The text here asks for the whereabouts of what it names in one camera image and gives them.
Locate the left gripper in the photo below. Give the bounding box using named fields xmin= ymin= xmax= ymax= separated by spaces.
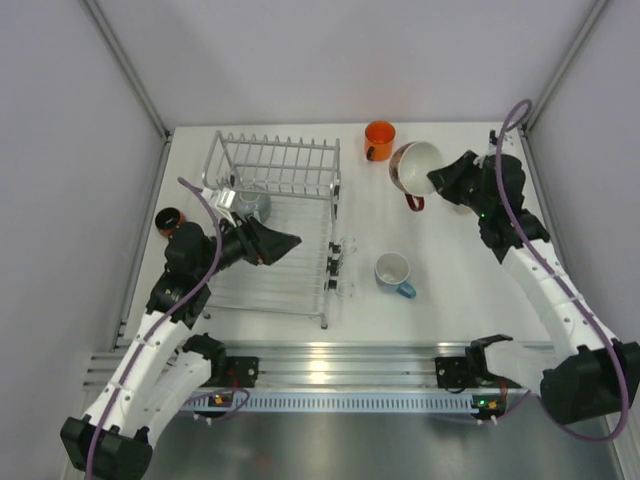
xmin=194 ymin=211 xmax=300 ymax=281

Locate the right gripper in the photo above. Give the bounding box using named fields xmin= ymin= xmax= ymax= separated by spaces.
xmin=428 ymin=150 xmax=492 ymax=218

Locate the red cup white inside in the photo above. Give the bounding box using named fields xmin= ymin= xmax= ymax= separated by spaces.
xmin=388 ymin=141 xmax=444 ymax=212

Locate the grey-green ceramic mug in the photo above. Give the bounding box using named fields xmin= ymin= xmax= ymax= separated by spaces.
xmin=233 ymin=190 xmax=272 ymax=223

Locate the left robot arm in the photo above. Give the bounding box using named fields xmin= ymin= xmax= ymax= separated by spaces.
xmin=60 ymin=217 xmax=302 ymax=479

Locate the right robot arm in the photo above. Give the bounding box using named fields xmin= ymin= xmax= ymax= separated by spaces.
xmin=427 ymin=151 xmax=639 ymax=425

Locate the clear hook upper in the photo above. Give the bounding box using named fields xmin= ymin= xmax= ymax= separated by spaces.
xmin=332 ymin=237 xmax=357 ymax=256

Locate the clear hook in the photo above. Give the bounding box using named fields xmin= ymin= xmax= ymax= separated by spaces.
xmin=335 ymin=280 xmax=355 ymax=299
xmin=332 ymin=237 xmax=357 ymax=256

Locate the clear hook lower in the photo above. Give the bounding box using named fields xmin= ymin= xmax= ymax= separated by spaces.
xmin=335 ymin=280 xmax=355 ymax=299

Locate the blue mug white inside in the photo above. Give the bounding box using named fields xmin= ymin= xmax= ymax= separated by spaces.
xmin=374 ymin=252 xmax=417 ymax=299

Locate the small dark orange cup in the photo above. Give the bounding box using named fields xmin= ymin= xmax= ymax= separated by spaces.
xmin=154 ymin=207 xmax=186 ymax=238

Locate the beige handleless cup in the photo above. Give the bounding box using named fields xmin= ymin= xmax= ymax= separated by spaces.
xmin=452 ymin=205 xmax=473 ymax=215

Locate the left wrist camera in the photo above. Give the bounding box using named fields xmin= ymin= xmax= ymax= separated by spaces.
xmin=202 ymin=187 xmax=237 ymax=222

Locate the white wire dish rack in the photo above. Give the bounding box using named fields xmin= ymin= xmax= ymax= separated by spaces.
xmin=202 ymin=131 xmax=343 ymax=328

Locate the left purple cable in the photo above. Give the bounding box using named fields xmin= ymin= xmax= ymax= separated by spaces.
xmin=83 ymin=176 xmax=224 ymax=479

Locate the purple cable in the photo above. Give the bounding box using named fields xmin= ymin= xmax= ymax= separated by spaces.
xmin=83 ymin=176 xmax=224 ymax=479
xmin=494 ymin=98 xmax=629 ymax=444

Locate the orange mug black handle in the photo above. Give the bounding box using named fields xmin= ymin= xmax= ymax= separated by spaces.
xmin=364 ymin=120 xmax=396 ymax=162

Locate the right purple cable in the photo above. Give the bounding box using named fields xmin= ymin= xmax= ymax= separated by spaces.
xmin=494 ymin=98 xmax=629 ymax=444

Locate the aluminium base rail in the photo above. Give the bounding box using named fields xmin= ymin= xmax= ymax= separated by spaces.
xmin=82 ymin=341 xmax=556 ymax=396

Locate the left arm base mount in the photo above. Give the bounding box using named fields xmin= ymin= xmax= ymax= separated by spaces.
xmin=182 ymin=334 xmax=259 ymax=388

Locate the slotted cable duct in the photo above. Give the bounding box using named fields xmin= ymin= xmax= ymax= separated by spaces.
xmin=181 ymin=392 xmax=504 ymax=414

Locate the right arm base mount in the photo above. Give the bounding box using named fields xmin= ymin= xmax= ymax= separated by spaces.
xmin=434 ymin=334 xmax=513 ymax=394

